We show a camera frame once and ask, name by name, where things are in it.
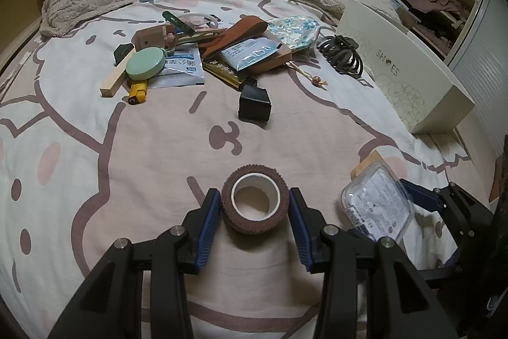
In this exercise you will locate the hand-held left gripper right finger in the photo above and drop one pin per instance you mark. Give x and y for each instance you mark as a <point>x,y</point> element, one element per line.
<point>301,227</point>

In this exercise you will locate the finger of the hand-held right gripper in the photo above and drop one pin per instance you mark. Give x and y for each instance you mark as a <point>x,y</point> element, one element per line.
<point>440,274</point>
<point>422,198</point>

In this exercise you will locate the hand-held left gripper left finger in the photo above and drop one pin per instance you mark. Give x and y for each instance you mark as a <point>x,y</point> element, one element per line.
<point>208,227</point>

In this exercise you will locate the clear plastic case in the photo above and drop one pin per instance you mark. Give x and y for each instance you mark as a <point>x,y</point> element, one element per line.
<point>377,200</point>

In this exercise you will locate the brown tape roll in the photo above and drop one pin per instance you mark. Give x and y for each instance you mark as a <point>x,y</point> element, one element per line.
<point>254,224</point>

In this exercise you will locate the white cardboard box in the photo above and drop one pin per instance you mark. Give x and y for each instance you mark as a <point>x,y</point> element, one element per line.
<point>397,57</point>

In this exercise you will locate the black plastic box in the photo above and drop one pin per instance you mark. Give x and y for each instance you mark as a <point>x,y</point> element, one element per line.
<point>254,104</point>

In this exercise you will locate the white louvre door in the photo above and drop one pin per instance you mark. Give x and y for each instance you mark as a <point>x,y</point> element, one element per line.
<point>484,65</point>

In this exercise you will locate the yellow lighter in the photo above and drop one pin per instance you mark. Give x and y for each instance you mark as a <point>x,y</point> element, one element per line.
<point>138,92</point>

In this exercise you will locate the white and blue medicine packet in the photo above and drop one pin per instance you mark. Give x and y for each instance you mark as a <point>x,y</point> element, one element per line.
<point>178,73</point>

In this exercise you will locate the gold wrapped bar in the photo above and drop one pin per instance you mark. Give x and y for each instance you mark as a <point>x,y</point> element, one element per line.
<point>222,71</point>

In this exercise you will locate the brown hair claw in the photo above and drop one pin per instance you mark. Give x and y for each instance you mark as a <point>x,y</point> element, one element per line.
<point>341,55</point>

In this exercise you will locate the dark clothes pile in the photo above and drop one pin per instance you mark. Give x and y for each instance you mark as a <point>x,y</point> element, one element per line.
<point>436,25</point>

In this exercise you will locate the light wooden block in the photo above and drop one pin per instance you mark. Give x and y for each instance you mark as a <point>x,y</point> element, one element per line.
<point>113,83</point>

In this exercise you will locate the green round case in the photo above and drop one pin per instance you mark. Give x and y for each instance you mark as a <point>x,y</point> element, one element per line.
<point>145,63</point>

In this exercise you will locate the clear packet with white paper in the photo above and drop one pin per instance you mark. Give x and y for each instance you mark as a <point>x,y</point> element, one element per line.
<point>248,53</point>

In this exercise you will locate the teal packet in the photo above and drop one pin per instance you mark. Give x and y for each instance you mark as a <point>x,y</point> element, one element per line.
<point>403,9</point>

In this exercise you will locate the black triangular clip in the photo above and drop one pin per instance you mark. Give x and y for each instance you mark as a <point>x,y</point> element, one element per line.
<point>121,53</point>

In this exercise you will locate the floral fabric pouch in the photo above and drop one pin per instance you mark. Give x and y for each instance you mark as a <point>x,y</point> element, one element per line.
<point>295,31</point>

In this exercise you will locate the tan wooden clamp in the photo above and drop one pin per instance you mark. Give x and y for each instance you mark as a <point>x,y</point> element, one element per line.
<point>153,38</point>

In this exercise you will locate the green hair clip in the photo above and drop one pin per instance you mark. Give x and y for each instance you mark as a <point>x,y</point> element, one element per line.
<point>178,23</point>

